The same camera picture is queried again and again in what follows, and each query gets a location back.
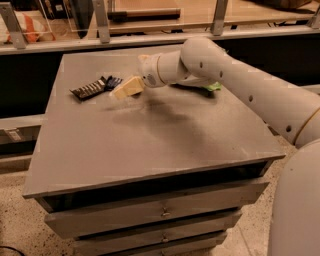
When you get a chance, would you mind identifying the top grey drawer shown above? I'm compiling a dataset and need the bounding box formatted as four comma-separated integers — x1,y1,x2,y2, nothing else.
45,178,268,238

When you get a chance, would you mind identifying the orange white bag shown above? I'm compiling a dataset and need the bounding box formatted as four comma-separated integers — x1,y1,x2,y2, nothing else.
0,12,56,44

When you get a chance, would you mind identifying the grey metal bracket middle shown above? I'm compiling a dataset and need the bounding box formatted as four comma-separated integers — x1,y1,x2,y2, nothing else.
92,0,110,44

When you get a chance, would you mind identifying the grey metal bracket left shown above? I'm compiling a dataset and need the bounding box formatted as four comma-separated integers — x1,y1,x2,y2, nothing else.
0,2,28,49

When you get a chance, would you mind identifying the green chip bag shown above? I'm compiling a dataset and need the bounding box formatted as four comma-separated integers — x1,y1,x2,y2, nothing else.
171,48,229,92

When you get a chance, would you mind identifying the black rxbar chocolate bar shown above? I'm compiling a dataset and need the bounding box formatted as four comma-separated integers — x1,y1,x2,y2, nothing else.
70,76,107,101

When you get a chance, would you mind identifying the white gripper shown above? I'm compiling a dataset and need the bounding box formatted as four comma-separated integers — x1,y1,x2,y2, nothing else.
110,54,165,99

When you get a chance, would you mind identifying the grey drawer cabinet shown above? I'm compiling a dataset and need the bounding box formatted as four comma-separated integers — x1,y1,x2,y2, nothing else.
23,42,287,256

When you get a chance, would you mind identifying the bottom grey drawer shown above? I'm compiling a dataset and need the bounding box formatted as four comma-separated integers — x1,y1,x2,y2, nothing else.
105,231,227,256

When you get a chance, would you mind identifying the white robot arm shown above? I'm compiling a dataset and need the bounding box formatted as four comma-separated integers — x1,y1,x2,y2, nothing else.
138,37,320,256

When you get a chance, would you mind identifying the middle grey drawer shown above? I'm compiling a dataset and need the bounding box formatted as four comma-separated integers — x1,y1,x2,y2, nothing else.
75,209,242,256

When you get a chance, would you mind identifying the clear acrylic panel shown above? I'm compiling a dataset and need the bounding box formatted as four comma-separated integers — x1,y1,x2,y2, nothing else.
37,0,95,38

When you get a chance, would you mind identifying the grey metal bracket right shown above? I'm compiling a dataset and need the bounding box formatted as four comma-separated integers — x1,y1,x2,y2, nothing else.
210,0,228,36

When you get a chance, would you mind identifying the black floor cable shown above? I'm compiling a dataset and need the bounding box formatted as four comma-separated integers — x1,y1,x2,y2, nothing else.
0,245,26,256

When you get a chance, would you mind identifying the grey drawer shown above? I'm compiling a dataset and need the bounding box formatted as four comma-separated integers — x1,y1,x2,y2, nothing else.
75,209,242,256
105,231,227,256
45,178,268,238

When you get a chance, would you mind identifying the blue rxbar blueberry bar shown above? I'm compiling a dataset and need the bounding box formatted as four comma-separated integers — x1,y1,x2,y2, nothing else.
104,76,122,91

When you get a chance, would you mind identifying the grey metal bracket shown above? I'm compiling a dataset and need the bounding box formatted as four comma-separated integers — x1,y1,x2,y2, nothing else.
92,0,110,44
0,2,28,49
210,0,228,36

